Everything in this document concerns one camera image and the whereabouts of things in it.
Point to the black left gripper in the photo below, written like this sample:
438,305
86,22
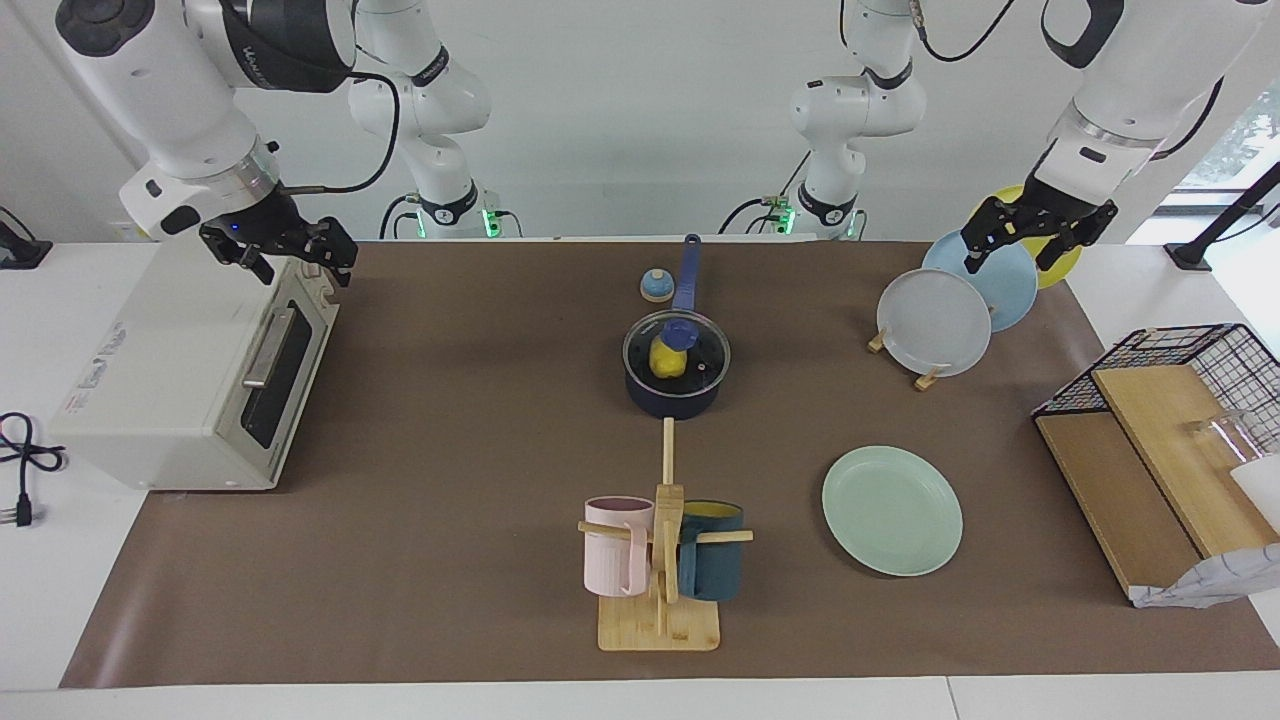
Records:
1040,210

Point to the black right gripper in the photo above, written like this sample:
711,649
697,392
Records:
270,225

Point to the glass lid with blue knob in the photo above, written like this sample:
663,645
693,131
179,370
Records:
705,350

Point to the yellow potato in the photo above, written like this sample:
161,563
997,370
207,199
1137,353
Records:
668,362

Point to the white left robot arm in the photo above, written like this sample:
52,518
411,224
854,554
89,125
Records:
1120,90

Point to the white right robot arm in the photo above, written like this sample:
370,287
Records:
180,90

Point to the light blue plate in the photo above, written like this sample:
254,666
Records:
1005,285

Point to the yellow plate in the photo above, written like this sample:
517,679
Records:
1060,265

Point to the grey plate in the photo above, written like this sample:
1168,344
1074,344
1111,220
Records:
935,322

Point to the wooden plate rack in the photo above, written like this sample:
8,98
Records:
927,380

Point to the mint green plate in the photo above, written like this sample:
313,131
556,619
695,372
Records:
892,510

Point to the white toaster oven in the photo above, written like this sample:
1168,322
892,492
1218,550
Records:
170,370

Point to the black clamp stand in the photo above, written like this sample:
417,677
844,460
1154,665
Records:
1215,225
20,250

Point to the light wooden board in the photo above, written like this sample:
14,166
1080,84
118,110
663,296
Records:
1180,450

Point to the brown wooden board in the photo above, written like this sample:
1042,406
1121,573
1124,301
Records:
1110,490

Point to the clear glass cup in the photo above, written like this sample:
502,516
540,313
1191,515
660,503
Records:
1220,440

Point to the brown table mat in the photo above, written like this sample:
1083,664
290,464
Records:
450,500

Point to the white plastic cup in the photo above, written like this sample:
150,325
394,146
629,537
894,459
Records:
1260,490

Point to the white marbled paper bag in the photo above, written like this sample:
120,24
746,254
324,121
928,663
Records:
1215,580

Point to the pink ribbed mug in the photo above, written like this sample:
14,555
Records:
612,560

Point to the dark teal mug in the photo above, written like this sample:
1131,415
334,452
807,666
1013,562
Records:
712,570

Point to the wooden mug tree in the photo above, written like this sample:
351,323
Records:
658,625

